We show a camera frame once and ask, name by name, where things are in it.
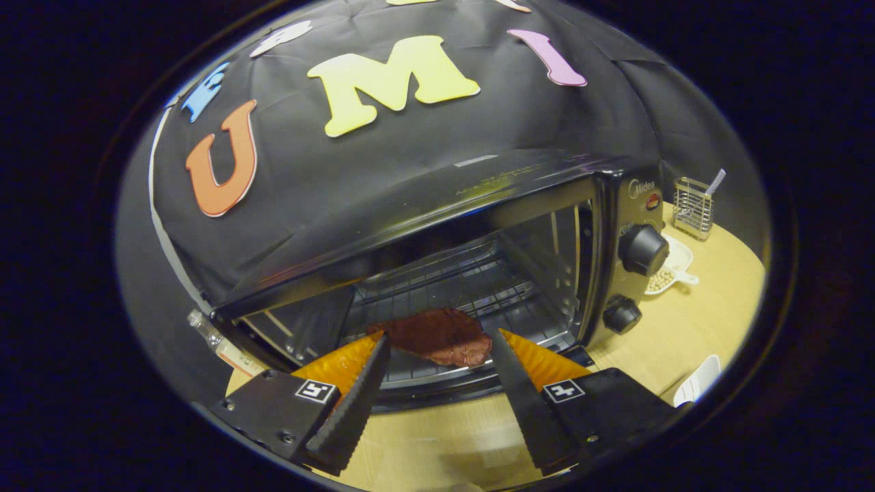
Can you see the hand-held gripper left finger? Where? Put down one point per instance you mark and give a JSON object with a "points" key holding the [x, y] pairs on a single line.
{"points": [[355, 403]]}

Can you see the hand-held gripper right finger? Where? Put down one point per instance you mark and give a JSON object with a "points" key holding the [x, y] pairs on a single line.
{"points": [[526, 403]]}

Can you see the red meat slice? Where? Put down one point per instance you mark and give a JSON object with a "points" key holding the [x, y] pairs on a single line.
{"points": [[437, 335]]}

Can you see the black toaster oven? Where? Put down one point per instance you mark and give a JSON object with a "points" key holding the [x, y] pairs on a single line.
{"points": [[478, 195]]}

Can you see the clear plastic bottle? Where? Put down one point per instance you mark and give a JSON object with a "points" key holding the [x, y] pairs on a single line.
{"points": [[229, 348]]}

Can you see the white plastic tray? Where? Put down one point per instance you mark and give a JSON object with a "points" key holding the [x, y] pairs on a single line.
{"points": [[701, 383]]}

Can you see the white divided dish with beans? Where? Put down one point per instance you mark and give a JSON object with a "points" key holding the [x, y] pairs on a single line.
{"points": [[673, 270]]}

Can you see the metal spoon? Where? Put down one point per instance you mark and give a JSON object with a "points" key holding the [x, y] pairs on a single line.
{"points": [[716, 181]]}

